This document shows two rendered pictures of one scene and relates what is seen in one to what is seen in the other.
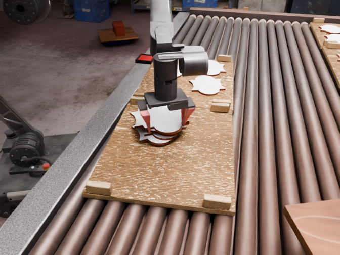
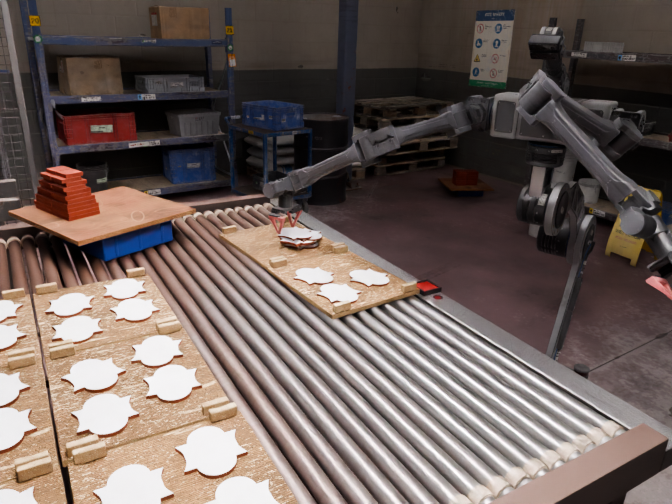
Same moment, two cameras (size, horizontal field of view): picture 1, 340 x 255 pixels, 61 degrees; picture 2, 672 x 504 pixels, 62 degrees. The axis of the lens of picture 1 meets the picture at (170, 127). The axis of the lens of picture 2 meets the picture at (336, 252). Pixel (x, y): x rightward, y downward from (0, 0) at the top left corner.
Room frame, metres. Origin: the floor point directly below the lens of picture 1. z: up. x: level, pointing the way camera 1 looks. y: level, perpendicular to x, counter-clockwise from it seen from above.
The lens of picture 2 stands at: (2.25, -1.32, 1.72)
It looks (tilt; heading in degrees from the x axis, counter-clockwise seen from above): 22 degrees down; 135
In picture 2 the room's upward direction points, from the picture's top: 2 degrees clockwise
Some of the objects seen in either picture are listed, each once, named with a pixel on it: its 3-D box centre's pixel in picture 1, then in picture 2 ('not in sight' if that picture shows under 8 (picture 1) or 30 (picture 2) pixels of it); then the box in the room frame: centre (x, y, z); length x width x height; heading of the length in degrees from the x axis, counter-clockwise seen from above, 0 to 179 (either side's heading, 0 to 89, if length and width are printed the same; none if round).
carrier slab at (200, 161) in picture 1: (169, 146); (281, 243); (0.63, 0.00, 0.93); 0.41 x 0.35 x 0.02; 171
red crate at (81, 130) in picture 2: not in sight; (96, 125); (-3.38, 0.92, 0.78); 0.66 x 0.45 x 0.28; 79
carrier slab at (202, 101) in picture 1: (187, 80); (341, 280); (1.04, -0.07, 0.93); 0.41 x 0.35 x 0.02; 170
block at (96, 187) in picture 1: (98, 187); not in sight; (0.45, 0.16, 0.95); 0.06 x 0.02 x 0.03; 81
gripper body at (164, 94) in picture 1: (165, 89); (285, 201); (0.64, 0.01, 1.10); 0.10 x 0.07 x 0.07; 106
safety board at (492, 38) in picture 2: not in sight; (490, 49); (-1.66, 5.19, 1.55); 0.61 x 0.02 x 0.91; 169
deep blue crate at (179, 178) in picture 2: not in sight; (188, 162); (-3.22, 1.81, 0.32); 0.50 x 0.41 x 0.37; 75
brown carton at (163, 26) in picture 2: not in sight; (179, 23); (-3.18, 1.80, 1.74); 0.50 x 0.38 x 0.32; 79
